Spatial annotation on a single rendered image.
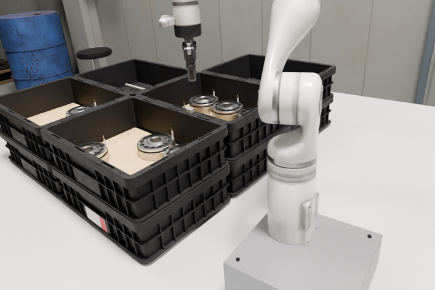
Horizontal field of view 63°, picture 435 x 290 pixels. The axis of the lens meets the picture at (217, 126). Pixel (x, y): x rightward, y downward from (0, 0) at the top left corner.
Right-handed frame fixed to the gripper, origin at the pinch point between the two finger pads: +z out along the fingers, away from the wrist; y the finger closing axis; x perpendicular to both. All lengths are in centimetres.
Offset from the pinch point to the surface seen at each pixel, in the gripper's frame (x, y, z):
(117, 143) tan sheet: 23.4, -7.4, 17.2
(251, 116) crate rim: -14.9, -16.6, 8.1
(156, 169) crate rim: 7.7, -39.1, 8.1
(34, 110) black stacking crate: 58, 21, 15
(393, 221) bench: -46, -36, 30
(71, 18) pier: 134, 306, 17
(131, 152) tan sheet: 18.4, -13.7, 17.2
